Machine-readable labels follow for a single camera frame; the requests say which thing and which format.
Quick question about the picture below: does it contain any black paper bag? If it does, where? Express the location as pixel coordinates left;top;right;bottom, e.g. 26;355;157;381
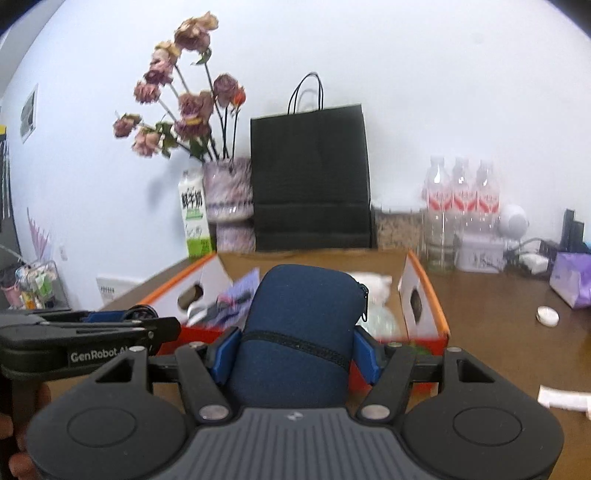
250;72;374;252

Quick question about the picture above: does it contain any navy zip pouch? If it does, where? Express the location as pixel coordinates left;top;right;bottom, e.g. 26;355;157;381
226;264;370;409

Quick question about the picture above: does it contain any pink striped paper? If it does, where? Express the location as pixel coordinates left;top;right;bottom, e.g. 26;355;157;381
27;208;52;264

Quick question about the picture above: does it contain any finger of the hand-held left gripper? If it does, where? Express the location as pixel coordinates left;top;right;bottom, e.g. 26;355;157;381
28;305;158;325
0;316;182;352

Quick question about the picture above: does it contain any bunch of dried roses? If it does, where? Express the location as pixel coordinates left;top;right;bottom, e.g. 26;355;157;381
113;11;247;162

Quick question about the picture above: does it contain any red cardboard box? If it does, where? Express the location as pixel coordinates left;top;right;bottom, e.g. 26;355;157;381
139;249;451;393

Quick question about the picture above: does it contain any wooden desktop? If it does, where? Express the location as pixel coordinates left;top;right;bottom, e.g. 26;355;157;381
44;251;591;467

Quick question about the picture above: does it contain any colourful pen holder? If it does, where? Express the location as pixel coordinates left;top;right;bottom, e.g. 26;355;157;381
0;261;61;310

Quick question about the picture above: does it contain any white round speaker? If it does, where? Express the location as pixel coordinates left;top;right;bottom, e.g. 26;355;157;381
496;204;529;241

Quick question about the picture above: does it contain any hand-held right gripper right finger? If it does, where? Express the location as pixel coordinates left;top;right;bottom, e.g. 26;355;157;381
353;325;499;422

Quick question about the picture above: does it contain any black desk gadget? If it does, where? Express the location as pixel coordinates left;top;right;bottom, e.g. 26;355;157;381
561;209;587;252

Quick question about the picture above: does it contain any clear jar of seeds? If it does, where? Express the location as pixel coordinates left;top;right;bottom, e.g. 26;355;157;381
372;198;426;252

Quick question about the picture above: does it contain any white green milk carton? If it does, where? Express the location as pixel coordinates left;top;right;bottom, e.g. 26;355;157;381
178;168;214;259

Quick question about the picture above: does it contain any white paper scrap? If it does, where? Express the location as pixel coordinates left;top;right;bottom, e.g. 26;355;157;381
538;385;591;418

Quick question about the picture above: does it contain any pink marbled vase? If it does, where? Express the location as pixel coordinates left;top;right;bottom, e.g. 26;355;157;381
202;158;257;254

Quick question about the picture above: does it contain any wall picture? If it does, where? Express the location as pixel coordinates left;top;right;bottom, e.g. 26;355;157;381
21;84;38;139

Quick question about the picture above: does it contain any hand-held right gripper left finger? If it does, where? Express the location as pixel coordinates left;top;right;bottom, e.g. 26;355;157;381
92;327;243;423

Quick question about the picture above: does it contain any purple tissue pack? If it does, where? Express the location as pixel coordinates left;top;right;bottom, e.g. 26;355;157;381
549;251;591;309

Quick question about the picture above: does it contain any person's left hand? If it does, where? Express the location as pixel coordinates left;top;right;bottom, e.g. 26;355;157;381
0;382;52;480

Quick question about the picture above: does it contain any clear plastic bag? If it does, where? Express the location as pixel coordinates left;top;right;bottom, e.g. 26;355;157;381
365;300;402;340

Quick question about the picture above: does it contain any purple drawstring bag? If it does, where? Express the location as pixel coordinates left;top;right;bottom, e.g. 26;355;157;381
217;269;260;324

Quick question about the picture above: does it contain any water bottle red label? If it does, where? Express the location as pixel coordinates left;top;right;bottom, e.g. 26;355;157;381
475;160;502;232
449;157;476;232
422;155;451;217

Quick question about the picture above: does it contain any glass beaker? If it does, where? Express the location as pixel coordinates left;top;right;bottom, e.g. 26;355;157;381
422;210;462;278

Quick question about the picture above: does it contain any white tissue box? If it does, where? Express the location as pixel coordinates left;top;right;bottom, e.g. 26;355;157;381
457;233;506;274

